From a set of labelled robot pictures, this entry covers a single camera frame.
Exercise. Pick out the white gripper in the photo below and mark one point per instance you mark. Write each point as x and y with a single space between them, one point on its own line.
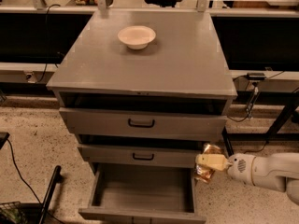
239 168

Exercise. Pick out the orange can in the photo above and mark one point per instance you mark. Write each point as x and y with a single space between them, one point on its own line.
202 173

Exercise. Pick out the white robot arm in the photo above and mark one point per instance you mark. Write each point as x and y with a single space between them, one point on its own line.
279 172

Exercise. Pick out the middle grey drawer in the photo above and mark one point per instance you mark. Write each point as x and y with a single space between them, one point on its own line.
179 158

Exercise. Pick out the grey drawer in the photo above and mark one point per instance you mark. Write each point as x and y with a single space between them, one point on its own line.
167 125
179 158
135 194

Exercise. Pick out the bottom grey drawer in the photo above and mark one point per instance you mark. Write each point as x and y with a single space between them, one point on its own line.
135 194

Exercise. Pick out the grey drawer cabinet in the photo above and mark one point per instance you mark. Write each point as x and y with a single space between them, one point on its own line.
182 71

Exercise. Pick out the top grey drawer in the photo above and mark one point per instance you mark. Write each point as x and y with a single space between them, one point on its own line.
167 125

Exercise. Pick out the black power adapter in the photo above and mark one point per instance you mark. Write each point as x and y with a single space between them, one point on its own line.
255 76

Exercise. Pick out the white bowl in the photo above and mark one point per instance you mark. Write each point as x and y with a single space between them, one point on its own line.
136 37

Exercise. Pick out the black stand leg left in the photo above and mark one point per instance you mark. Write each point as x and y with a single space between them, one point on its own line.
55 179

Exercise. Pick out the black middle drawer handle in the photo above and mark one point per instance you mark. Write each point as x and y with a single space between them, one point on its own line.
143 157

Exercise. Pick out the black drawer handle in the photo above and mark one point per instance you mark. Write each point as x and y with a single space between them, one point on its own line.
141 123
143 157

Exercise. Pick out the black frame leg right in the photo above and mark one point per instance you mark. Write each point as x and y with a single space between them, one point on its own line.
289 112

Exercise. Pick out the black top drawer handle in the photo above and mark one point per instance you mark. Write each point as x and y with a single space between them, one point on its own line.
141 123

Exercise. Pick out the wire basket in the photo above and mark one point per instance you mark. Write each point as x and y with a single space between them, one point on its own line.
11 213

